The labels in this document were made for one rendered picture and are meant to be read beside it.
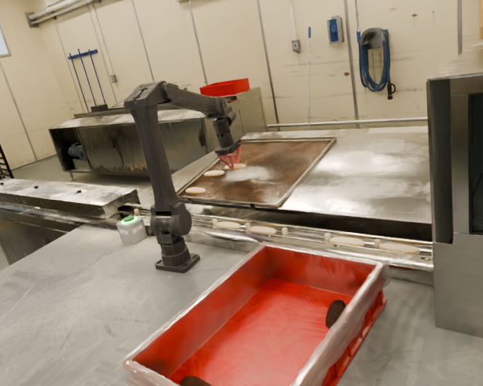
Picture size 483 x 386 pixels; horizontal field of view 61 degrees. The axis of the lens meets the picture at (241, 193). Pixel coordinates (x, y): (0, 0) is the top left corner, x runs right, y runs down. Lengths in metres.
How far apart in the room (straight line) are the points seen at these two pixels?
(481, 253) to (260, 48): 4.95
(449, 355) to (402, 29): 4.19
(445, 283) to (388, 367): 0.19
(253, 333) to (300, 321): 0.11
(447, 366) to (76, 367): 0.75
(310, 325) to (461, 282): 0.31
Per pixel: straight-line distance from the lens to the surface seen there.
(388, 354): 0.87
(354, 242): 1.15
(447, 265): 0.85
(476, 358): 0.88
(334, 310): 0.95
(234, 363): 0.89
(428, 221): 1.18
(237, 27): 5.75
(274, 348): 0.90
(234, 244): 1.28
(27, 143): 8.81
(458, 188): 0.77
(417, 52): 4.81
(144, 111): 1.16
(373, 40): 4.85
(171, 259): 1.25
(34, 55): 9.10
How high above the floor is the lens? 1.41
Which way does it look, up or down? 20 degrees down
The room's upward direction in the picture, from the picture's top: 12 degrees counter-clockwise
